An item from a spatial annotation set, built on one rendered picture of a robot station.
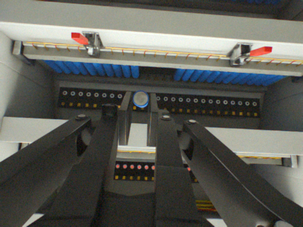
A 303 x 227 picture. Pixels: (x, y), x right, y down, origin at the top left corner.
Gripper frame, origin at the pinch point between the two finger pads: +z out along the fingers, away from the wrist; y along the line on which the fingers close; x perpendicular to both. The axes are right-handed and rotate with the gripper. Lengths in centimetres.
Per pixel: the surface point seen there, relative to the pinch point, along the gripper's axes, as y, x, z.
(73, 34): -9.5, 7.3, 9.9
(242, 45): 17.2, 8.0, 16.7
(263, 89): 31.7, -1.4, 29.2
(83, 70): -13.8, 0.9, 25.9
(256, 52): 16.8, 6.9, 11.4
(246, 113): 28.5, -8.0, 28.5
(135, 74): -1.9, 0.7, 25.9
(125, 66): -3.9, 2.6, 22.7
